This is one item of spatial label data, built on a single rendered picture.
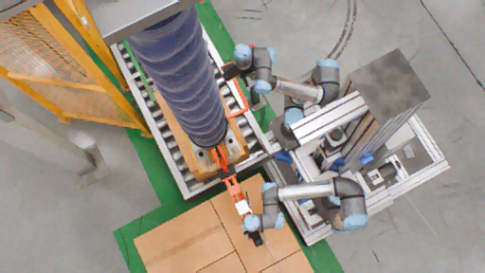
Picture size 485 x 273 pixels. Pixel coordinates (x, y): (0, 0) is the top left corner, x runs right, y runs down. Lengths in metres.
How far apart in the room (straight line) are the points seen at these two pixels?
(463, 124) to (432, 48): 0.72
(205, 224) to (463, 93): 2.45
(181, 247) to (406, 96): 1.96
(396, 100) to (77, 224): 2.92
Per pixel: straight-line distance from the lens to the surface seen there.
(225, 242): 3.33
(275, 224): 2.29
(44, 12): 2.33
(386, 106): 1.99
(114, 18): 1.18
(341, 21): 4.44
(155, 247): 3.41
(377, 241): 3.96
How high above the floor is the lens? 3.86
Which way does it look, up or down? 75 degrees down
